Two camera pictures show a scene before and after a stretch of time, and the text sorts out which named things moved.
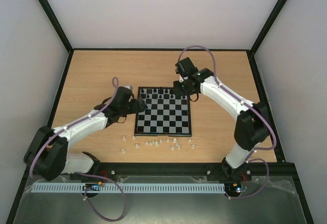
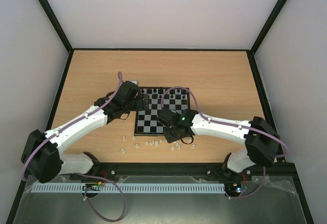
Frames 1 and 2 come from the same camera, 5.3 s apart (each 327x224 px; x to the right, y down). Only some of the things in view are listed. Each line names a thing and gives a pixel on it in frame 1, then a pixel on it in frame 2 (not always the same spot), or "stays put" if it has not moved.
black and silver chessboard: [167, 114] stays put
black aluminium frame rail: [181, 169] stays put
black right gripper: [178, 87] → [165, 117]
